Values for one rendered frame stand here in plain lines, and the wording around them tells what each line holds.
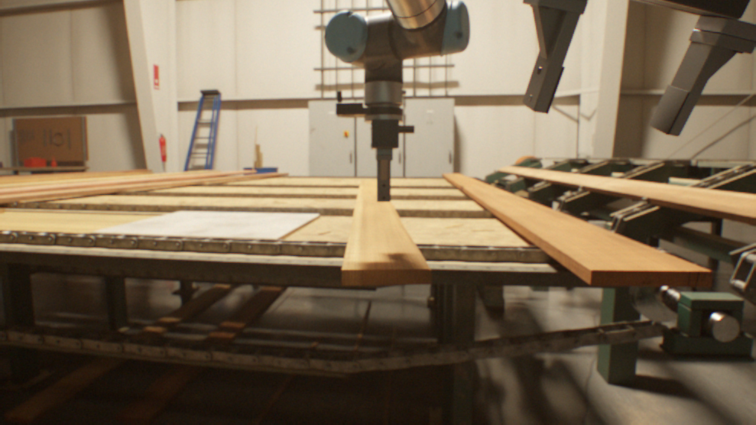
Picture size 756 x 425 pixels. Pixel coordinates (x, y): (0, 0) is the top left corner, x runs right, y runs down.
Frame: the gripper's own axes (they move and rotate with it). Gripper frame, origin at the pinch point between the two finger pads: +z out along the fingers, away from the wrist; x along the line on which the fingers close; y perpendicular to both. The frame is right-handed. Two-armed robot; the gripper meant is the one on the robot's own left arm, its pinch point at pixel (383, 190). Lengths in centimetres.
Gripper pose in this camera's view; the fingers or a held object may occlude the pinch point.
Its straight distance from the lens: 74.6
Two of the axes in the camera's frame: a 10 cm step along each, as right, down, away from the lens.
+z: 0.0, 10.0, 0.8
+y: 10.0, 0.0, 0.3
